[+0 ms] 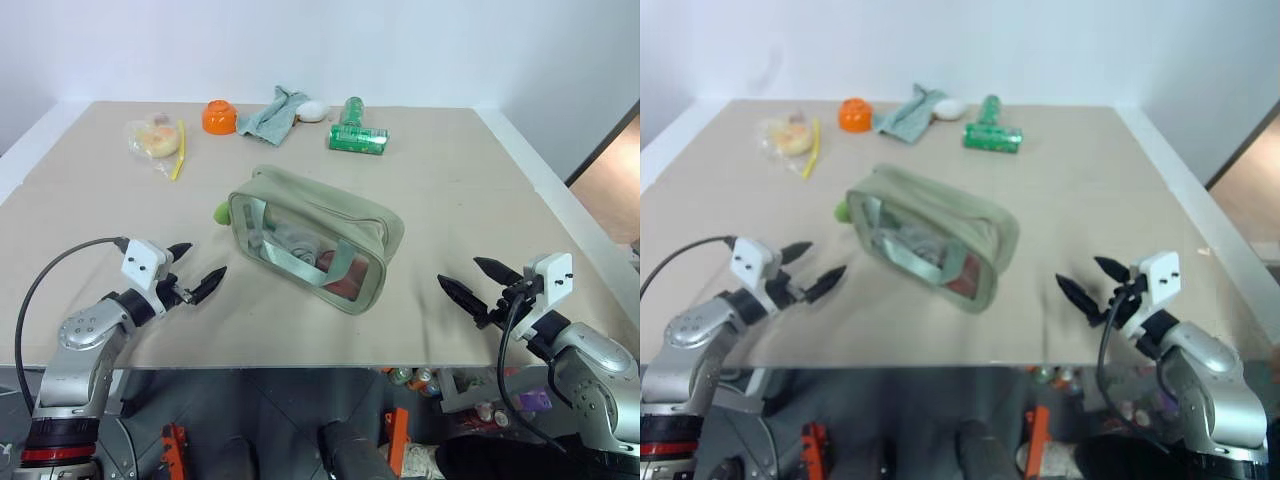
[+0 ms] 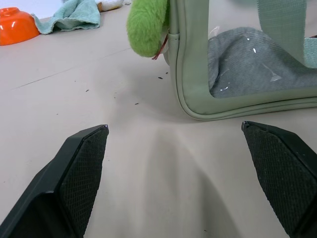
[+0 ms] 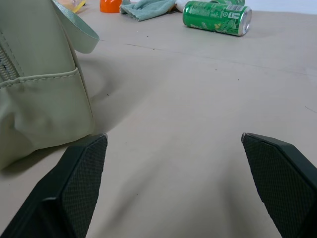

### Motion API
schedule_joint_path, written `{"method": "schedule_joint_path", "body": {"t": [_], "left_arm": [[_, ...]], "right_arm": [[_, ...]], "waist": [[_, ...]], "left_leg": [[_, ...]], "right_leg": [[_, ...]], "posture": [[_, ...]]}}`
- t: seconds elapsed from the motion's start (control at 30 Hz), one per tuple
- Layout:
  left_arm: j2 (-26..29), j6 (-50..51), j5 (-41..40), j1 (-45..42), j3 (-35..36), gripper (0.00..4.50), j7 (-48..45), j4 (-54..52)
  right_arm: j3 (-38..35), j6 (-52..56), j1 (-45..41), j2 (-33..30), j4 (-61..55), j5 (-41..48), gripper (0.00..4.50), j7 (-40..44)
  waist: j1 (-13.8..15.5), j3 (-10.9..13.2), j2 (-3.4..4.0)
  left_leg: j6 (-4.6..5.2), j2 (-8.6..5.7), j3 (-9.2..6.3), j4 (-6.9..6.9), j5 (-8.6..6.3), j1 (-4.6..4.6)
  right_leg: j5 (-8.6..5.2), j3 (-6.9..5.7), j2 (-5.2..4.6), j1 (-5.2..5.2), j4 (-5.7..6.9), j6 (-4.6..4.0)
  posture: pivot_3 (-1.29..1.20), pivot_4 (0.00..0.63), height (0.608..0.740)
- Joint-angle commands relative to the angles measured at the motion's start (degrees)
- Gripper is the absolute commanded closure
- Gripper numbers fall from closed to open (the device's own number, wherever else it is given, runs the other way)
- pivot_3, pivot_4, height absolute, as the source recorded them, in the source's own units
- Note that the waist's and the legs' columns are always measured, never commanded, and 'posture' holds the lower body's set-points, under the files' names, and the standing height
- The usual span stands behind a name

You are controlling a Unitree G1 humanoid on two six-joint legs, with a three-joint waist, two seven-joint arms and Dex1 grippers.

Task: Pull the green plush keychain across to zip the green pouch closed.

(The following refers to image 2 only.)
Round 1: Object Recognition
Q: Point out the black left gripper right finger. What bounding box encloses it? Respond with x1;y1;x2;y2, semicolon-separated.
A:
241;120;317;238

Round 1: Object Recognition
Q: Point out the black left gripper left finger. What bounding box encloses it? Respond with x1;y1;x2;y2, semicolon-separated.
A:
0;124;110;238

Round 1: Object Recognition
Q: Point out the sage green clear bag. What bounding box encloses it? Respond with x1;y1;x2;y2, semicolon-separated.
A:
162;0;317;121

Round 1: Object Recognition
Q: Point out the grey cloth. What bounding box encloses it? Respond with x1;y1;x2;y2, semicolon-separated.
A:
207;26;317;99

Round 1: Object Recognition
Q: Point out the orange bowl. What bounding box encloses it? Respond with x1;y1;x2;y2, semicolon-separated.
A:
0;7;41;47

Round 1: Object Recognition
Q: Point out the teal terry cloth towel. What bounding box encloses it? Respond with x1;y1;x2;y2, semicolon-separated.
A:
31;0;101;35

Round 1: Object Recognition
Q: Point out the green plush toy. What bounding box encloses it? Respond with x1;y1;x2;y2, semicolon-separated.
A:
126;0;171;60

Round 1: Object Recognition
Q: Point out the white and yellow plush toy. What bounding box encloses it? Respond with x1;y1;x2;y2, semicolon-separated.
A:
96;0;124;12

